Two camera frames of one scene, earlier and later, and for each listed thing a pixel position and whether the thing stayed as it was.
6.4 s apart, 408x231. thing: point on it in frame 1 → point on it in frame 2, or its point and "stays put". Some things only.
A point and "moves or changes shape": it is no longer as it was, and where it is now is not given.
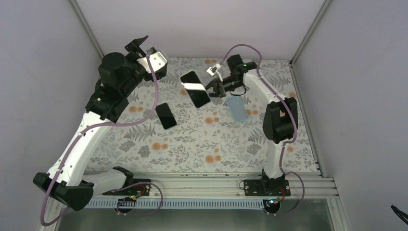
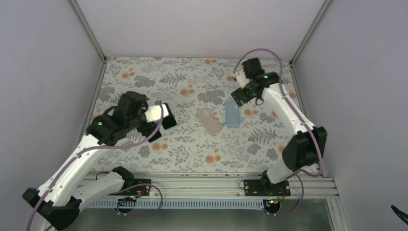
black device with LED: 142,189 stays put
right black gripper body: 237,84 → 249,95
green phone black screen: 165,115 stays put
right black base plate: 266,187 stays put
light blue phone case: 237,109 moves or changes shape
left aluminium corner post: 87,28 stays put
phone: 195,88 → 157,135
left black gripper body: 130,85 → 134,121
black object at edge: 402,216 stays put
